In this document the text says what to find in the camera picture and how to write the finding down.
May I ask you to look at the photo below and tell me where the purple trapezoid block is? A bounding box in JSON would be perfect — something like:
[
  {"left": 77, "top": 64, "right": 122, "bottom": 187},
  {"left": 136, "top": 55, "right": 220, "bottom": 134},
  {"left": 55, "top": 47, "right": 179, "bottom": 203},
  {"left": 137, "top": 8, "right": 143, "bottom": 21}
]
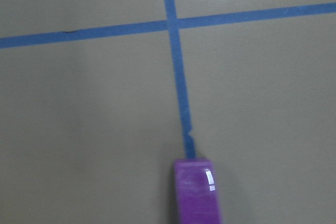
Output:
[{"left": 174, "top": 159, "right": 223, "bottom": 224}]

